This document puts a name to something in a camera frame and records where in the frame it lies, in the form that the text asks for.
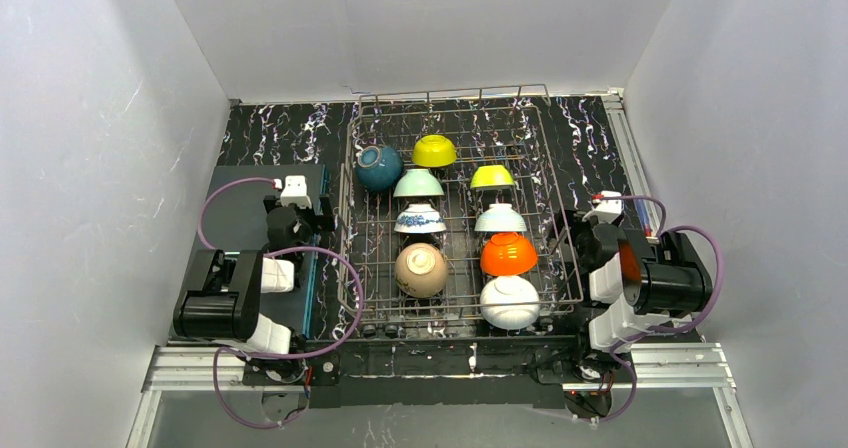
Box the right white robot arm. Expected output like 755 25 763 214
566 211 713 353

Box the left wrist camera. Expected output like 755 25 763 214
272 175 313 209

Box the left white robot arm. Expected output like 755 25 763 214
172 193 335 359

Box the white ribbed bowl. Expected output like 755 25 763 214
480 276 541 330

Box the grey mat blue edge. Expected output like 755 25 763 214
203 164 329 338

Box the blue floral bowl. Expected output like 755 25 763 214
394 203 447 234

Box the pale green shallow bowl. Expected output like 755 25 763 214
474 203 527 233

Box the tan interior dark bowl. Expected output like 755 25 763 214
355 145 403 193

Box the white square bowl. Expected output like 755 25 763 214
470 164 515 190

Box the orange striped bowl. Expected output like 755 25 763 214
480 232 538 276

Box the cream white round bowl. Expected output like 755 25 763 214
395 243 449 299

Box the grey wire dish rack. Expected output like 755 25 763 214
334 84 583 339

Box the green celadon bowl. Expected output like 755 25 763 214
393 168 444 198

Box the yellow rimmed bowl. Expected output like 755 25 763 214
412 134 457 168

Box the blue red marker pen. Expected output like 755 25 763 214
634 199 654 237

